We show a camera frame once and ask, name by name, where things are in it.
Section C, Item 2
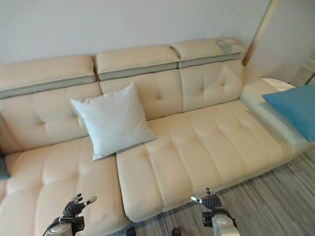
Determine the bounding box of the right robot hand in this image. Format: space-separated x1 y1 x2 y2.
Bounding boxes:
190 187 223 210

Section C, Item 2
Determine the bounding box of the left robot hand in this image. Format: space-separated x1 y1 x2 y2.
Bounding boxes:
61 193 97 218

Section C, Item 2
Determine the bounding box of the cream leather sofa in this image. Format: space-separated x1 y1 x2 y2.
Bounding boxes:
0 36 303 236

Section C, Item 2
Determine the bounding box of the blue cushion corner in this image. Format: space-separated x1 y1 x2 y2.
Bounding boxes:
0 154 11 181

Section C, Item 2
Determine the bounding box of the white square cushion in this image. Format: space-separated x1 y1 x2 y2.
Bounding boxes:
70 81 158 162

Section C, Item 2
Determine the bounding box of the blue square cushion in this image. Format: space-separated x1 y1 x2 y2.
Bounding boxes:
261 85 315 143

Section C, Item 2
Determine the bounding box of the round white side table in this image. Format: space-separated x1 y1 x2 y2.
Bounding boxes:
260 77 296 93

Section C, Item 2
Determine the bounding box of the gold floor lamp pole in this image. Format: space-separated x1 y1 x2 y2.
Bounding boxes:
243 0 276 66

